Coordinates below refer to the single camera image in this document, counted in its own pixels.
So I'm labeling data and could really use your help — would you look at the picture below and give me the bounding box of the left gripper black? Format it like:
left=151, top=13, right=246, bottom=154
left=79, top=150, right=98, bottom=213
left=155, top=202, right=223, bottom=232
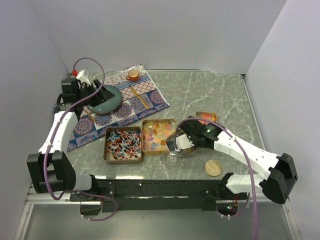
left=76, top=79, right=115, bottom=108

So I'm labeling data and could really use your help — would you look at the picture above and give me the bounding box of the metal candy scoop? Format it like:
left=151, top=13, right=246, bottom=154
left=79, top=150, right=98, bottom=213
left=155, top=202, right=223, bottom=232
left=166, top=131, right=195, bottom=157

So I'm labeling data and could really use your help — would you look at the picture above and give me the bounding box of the teal ceramic plate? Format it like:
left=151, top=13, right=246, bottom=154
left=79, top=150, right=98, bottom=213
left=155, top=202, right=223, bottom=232
left=87, top=85, right=122, bottom=114

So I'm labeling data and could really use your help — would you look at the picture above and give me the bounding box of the gold tin with popsicle candies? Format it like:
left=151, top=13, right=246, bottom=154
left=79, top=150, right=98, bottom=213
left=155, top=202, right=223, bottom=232
left=141, top=118, right=177, bottom=156

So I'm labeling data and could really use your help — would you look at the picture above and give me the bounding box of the gold tin with lollipops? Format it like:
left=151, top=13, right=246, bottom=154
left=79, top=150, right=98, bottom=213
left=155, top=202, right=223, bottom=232
left=103, top=126, right=143, bottom=165

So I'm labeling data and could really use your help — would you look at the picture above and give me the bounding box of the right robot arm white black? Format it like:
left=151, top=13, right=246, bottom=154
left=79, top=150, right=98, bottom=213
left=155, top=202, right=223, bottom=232
left=177, top=116, right=298, bottom=205

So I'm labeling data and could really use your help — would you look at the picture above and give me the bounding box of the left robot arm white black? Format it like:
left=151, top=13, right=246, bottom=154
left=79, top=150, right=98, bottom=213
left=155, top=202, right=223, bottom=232
left=26, top=77, right=122, bottom=201

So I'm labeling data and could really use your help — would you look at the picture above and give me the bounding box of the gold tin with gummy candies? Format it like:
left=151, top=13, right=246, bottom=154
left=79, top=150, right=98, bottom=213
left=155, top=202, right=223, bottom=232
left=195, top=111, right=217, bottom=124

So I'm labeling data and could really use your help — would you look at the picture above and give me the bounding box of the wooden jar lid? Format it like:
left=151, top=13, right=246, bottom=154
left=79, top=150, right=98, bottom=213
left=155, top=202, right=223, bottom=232
left=204, top=159, right=222, bottom=177

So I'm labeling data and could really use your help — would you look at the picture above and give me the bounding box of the orange cup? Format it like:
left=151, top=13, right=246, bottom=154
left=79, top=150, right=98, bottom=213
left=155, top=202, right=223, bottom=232
left=126, top=70, right=140, bottom=82

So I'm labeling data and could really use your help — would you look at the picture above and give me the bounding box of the patterned placemat cloth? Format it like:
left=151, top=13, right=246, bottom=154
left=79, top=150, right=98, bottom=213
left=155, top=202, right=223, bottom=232
left=53, top=64, right=170, bottom=152

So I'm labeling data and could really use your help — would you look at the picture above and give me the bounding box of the gold knife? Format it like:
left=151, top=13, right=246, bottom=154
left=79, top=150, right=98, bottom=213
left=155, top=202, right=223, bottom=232
left=129, top=85, right=149, bottom=109

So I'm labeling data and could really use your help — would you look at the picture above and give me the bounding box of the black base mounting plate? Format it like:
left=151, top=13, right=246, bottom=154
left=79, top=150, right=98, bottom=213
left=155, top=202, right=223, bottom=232
left=69, top=179, right=248, bottom=213

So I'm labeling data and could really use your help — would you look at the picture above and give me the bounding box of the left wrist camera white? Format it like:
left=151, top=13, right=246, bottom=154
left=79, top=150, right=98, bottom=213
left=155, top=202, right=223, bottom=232
left=71, top=69, right=91, bottom=85

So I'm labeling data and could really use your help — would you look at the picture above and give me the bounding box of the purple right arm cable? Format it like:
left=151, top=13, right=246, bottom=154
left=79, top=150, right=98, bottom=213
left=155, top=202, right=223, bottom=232
left=174, top=118, right=259, bottom=240

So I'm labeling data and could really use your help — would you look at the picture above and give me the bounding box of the aluminium rail frame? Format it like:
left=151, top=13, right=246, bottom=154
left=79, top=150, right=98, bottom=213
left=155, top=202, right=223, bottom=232
left=25, top=184, right=275, bottom=205

